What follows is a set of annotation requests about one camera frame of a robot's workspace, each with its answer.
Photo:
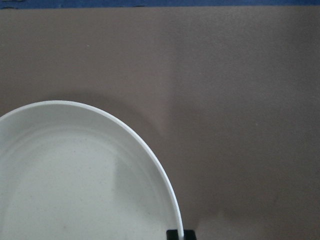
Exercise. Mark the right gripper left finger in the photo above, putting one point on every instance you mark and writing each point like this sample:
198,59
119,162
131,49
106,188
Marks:
172,234

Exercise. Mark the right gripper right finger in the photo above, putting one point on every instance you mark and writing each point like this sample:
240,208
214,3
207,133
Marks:
189,234

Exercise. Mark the cream round plate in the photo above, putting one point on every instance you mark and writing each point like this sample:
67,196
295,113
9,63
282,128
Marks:
70,171

